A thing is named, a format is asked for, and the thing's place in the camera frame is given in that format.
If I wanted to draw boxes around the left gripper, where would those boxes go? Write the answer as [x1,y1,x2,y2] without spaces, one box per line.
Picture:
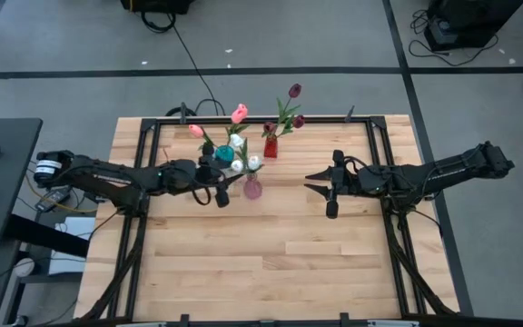
[168,143,246,209]

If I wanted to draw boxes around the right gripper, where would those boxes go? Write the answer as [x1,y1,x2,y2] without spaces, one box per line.
[304,149,374,220]

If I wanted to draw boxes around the pink artificial tulip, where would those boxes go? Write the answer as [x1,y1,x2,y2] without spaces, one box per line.
[224,110,252,149]
[188,124,217,149]
[225,103,250,149]

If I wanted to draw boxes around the pink glass vase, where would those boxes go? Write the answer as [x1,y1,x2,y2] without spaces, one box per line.
[242,172,264,201]

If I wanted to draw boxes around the blue glass vase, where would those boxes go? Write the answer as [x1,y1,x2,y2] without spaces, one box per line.
[214,144,236,168]

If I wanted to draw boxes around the red glass vase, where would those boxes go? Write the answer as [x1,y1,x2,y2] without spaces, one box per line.
[263,134,279,159]

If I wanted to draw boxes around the silver bar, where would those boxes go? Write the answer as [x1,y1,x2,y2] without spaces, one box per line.
[368,320,419,327]

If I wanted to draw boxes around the white box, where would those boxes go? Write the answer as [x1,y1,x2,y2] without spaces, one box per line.
[47,216,97,277]

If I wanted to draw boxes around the black power adapter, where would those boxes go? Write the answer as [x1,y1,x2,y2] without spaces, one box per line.
[34,186,72,213]

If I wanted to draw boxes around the black equipment box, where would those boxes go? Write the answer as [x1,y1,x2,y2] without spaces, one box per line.
[120,0,195,15]

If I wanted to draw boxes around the black desk beam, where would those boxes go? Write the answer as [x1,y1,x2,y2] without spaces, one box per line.
[5,213,91,259]

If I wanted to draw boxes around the large black equipment case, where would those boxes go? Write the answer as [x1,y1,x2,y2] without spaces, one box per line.
[423,0,523,52]

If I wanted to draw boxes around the black desk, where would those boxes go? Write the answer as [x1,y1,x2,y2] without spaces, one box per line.
[0,117,44,246]

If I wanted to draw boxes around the white round object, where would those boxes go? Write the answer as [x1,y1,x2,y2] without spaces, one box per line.
[12,257,36,278]

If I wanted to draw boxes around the black aluminium table frame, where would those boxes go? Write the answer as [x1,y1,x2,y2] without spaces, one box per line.
[79,114,460,327]

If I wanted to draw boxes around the long black floor cable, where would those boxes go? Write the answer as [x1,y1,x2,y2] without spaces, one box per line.
[164,25,226,118]

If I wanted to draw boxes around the yellow cable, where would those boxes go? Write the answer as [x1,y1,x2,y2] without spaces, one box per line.
[24,172,99,214]

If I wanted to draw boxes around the black cable loop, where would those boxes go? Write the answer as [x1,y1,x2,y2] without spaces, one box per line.
[141,11,177,34]

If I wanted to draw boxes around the tangled black cables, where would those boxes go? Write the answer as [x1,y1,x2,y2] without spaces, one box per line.
[408,8,501,68]

